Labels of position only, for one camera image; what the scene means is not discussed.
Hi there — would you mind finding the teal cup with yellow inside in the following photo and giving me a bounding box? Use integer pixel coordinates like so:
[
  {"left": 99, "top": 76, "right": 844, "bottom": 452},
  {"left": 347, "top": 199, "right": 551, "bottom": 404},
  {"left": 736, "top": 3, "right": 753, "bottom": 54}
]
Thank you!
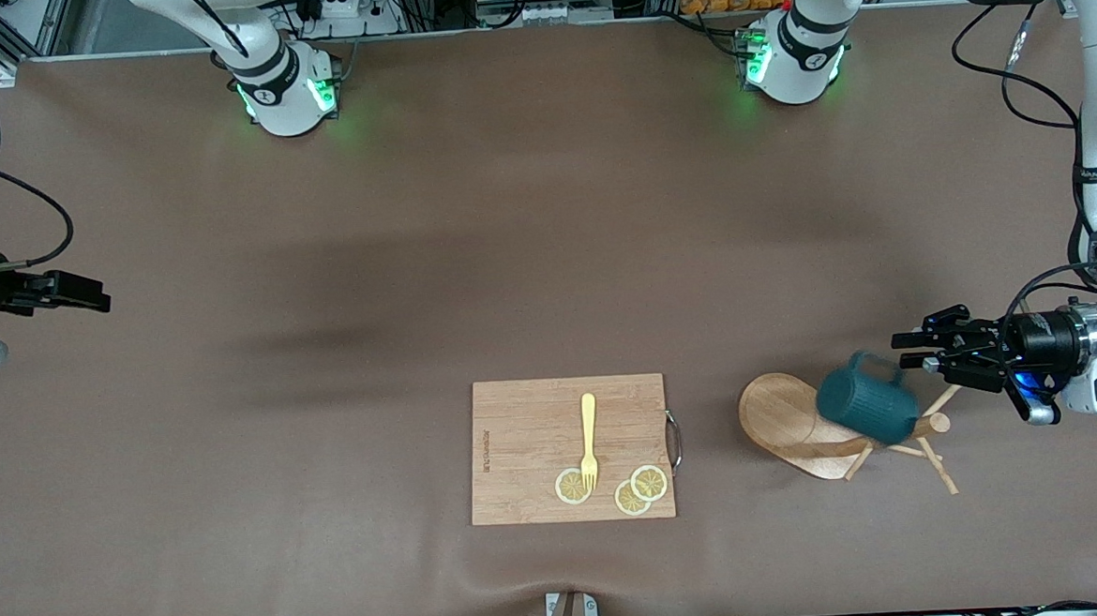
[{"left": 814, "top": 348, "right": 924, "bottom": 449}]

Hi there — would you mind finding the wooden cup rack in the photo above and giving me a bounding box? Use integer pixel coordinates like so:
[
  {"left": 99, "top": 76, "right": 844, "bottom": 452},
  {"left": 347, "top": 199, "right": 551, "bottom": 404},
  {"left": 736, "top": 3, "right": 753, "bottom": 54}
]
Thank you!
[{"left": 736, "top": 364, "right": 969, "bottom": 507}]

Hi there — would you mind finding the large table mat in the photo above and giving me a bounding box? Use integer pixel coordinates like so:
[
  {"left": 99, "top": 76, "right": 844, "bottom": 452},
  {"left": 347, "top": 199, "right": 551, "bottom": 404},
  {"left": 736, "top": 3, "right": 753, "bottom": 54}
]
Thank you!
[{"left": 0, "top": 0, "right": 1097, "bottom": 616}]

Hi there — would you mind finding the lemon slice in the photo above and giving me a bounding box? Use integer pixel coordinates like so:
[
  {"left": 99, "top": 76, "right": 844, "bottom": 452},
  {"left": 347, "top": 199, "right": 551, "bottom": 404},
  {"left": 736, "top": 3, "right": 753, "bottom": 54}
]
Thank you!
[
  {"left": 554, "top": 467, "right": 594, "bottom": 506},
  {"left": 614, "top": 478, "right": 654, "bottom": 518},
  {"left": 630, "top": 463, "right": 670, "bottom": 503}
]

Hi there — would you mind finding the yellow plastic fork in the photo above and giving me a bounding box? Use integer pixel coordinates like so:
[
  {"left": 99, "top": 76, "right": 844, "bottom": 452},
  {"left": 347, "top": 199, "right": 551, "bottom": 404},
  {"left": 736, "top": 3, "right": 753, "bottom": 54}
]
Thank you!
[{"left": 577, "top": 392, "right": 602, "bottom": 493}]

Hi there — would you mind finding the white power strip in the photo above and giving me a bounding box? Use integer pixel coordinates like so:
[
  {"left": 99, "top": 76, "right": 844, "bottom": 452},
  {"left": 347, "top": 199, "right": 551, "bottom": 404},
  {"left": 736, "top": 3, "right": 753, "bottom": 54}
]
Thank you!
[{"left": 302, "top": 0, "right": 404, "bottom": 40}]

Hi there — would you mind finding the wooden cutting board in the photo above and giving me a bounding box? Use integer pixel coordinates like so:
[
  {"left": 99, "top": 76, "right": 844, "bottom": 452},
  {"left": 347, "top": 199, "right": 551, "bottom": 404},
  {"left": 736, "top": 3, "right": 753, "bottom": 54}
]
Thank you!
[{"left": 465, "top": 370, "right": 687, "bottom": 529}]

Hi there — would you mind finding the long white socket strip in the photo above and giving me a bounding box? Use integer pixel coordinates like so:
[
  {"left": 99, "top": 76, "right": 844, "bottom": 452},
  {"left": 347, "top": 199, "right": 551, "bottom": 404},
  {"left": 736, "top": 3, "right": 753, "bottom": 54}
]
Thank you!
[{"left": 478, "top": 0, "right": 614, "bottom": 29}]

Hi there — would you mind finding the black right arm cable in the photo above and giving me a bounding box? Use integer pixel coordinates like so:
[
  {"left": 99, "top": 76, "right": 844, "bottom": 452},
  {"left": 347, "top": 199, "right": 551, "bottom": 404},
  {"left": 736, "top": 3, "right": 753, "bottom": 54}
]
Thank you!
[{"left": 0, "top": 162, "right": 77, "bottom": 274}]

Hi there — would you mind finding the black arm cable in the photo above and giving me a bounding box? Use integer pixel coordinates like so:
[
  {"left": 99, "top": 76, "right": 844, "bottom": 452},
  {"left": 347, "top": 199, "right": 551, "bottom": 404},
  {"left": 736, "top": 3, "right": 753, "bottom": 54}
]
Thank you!
[
  {"left": 0, "top": 162, "right": 77, "bottom": 274},
  {"left": 949, "top": 0, "right": 1097, "bottom": 399}
]

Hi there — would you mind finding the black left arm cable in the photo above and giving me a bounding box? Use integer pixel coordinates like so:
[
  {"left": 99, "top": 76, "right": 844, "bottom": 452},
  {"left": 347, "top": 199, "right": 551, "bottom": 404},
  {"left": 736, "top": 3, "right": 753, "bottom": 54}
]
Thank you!
[{"left": 949, "top": 0, "right": 1097, "bottom": 399}]

